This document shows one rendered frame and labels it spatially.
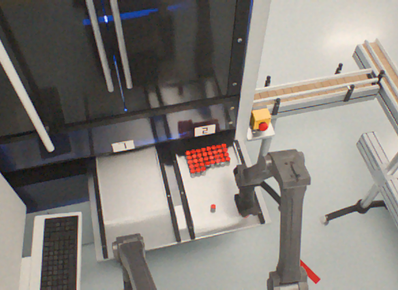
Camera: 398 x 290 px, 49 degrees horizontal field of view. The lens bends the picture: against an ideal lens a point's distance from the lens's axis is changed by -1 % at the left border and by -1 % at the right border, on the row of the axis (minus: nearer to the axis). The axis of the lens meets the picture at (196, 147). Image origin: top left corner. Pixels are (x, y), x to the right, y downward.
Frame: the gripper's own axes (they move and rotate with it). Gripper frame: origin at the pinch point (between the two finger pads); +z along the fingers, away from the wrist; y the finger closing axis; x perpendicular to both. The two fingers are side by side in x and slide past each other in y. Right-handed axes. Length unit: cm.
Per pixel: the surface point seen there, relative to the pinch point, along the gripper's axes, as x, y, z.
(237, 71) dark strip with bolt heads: -5, 28, -50
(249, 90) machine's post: -10.2, 29.8, -38.0
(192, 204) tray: 18.8, 11.7, 0.7
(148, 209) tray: 36.7, 13.8, 0.0
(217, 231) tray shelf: 12.1, -1.7, 3.6
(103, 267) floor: 70, 41, 84
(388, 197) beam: -83, 17, 42
